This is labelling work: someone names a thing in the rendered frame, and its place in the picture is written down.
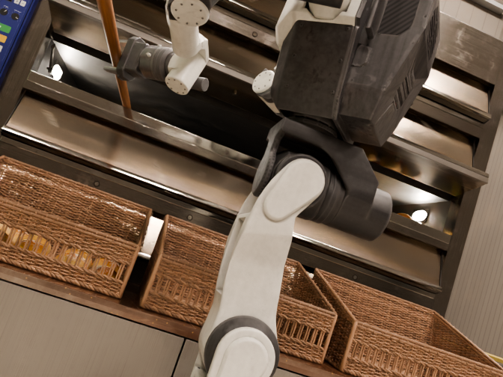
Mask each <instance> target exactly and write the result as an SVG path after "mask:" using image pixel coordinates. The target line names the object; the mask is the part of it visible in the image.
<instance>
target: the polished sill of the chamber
mask: <svg viewBox="0 0 503 377"><path fill-rule="evenodd" d="M27 80H29V81H30V82H33V83H36V84H38V85H42V86H44V87H46V88H49V89H51V90H54V91H57V92H59V93H61V94H64V95H67V96H70V97H72V98H74V99H77V100H80V101H83V102H86V103H87V104H90V105H93V106H95V107H98V108H101V109H103V110H105V111H108V112H111V113H113V114H116V115H118V116H121V117H124V118H126V119H128V120H131V121H134V122H136V123H140V124H141V125H144V126H147V127H149V128H151V129H155V130H157V131H159V132H162V133H165V134H167V135H170V136H172V137H175V138H178V139H180V140H182V141H185V142H188V143H190V144H193V145H195V146H198V147H201V148H203V149H205V150H209V151H211V152H213V153H216V154H219V155H220V156H224V157H226V158H229V159H232V160H234V161H236V162H239V163H242V164H244V165H247V166H249V167H252V168H255V169H258V167H259V164H260V162H261V160H259V159H256V158H254V157H251V156H248V155H246V154H244V153H241V152H238V151H236V150H233V149H231V148H228V147H225V146H223V145H221V144H217V143H216V142H213V141H210V140H208V139H206V138H202V137H200V136H198V135H195V134H192V133H191V132H187V131H185V130H182V129H179V128H177V127H175V126H172V125H170V124H167V123H164V122H162V121H160V120H157V119H154V118H152V117H149V116H147V115H145V114H142V113H139V112H137V111H133V110H132V109H129V108H126V107H124V106H122V105H118V104H116V103H114V102H111V101H108V100H107V99H103V98H101V97H99V96H96V95H93V94H90V93H88V92H86V91H83V90H80V89H78V88H75V87H73V86H70V85H67V84H65V83H63V82H60V81H58V80H55V79H52V78H50V77H48V76H45V75H42V74H40V73H37V72H35V71H33V70H31V71H30V73H29V75H28V78H27ZM389 221H391V222H394V223H395V224H399V225H401V226H403V227H407V228H409V229H411V230H414V231H416V232H419V233H422V234H424V235H426V236H429V237H432V238H434V239H438V240H439V241H442V242H445V243H448V244H449V243H450V241H451V235H449V234H447V233H444V232H442V231H440V230H437V229H434V228H432V227H428V226H427V225H424V224H421V223H419V222H417V221H413V220H412V219H409V218H406V217H403V216H402V215H398V214H396V213H394V212H391V217H390V220H389Z"/></svg>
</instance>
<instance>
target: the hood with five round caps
mask: <svg viewBox="0 0 503 377"><path fill-rule="evenodd" d="M502 58H503V42H502V41H500V40H498V39H496V38H494V37H492V36H490V35H488V34H486V33H484V32H482V31H479V30H477V29H476V28H473V27H471V26H470V25H467V24H465V23H464V22H461V21H459V20H457V19H455V18H453V17H451V16H449V15H447V14H445V13H442V12H440V41H439V46H438V49H437V51H436V56H435V58H434V61H433V62H436V63H437V64H440V65H442V66H443V67H447V68H448V69H450V70H453V71H455V72H457V73H459V74H461V75H464V76H466V77H468V78H470V79H473V80H475V81H476V82H479V83H481V84H483V85H486V86H487V87H492V86H493V85H495V83H496V79H497V76H498V73H499V68H500V66H501V62H502Z"/></svg>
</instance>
